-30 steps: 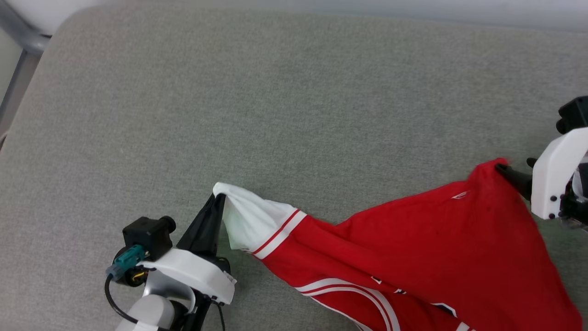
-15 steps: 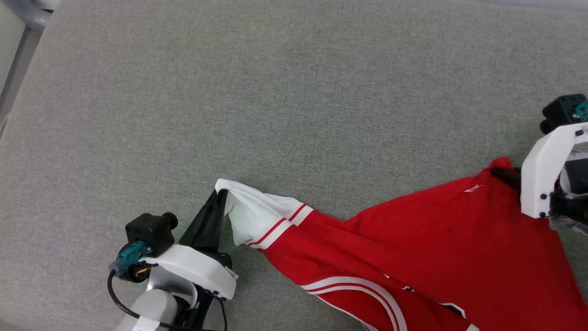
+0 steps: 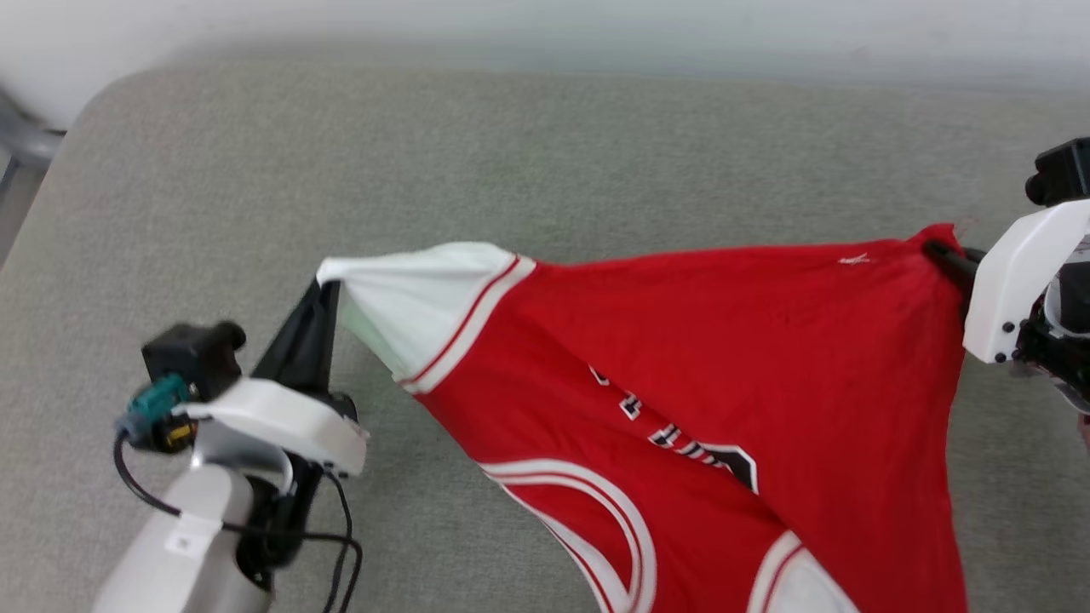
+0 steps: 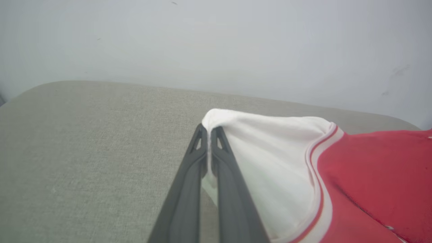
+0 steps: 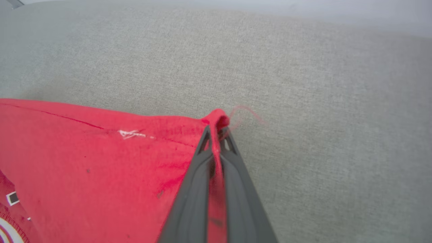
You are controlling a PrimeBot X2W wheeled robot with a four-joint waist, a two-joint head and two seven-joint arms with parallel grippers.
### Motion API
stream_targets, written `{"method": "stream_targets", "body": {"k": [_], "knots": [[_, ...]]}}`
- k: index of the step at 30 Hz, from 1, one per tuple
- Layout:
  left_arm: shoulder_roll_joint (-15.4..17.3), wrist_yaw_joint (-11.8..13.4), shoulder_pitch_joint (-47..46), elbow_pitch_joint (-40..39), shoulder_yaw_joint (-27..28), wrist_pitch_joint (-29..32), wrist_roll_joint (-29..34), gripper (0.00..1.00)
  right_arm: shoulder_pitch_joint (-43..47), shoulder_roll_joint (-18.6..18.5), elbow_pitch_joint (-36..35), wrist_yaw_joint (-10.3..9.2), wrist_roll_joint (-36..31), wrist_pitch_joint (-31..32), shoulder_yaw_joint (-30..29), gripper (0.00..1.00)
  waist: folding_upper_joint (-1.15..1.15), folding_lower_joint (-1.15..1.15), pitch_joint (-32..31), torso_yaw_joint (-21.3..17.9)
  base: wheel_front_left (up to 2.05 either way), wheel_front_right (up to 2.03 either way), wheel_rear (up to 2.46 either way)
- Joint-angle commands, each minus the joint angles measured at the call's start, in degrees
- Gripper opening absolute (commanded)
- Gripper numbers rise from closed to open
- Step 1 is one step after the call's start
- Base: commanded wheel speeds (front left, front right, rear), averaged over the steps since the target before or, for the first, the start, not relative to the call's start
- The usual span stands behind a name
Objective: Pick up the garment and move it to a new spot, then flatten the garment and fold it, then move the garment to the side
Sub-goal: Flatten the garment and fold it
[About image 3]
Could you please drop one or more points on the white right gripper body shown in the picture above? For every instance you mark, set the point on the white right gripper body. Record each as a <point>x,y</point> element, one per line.
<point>1009,281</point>

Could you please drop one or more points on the red white basketball jersey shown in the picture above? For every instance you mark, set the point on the red white basketball jersey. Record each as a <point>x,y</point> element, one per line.
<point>724,340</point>

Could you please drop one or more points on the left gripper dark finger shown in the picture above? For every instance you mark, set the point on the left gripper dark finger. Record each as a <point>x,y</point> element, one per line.
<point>327,340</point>
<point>294,349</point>

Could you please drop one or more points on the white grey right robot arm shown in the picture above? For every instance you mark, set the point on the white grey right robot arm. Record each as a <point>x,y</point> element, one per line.
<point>1064,340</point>

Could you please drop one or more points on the left wrist teal plug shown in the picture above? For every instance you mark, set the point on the left wrist teal plug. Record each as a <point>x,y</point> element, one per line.
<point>155,407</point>

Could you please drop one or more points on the grey metal furniture frame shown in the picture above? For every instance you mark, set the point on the grey metal furniture frame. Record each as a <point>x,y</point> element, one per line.
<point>25,149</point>

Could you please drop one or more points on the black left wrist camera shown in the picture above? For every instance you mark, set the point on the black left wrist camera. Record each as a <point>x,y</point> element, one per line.
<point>192,358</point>

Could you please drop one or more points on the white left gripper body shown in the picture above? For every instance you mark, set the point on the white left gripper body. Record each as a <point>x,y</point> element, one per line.
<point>289,417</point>

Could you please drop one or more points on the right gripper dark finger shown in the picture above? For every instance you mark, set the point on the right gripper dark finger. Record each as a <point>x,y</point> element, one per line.
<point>954,260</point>

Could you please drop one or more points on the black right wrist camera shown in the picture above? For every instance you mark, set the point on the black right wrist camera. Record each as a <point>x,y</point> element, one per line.
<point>1064,174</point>

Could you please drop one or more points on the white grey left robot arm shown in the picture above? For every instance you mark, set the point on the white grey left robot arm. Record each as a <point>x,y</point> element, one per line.
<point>183,545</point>

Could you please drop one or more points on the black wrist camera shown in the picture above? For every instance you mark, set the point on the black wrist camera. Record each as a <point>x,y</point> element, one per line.
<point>1064,174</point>
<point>192,358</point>

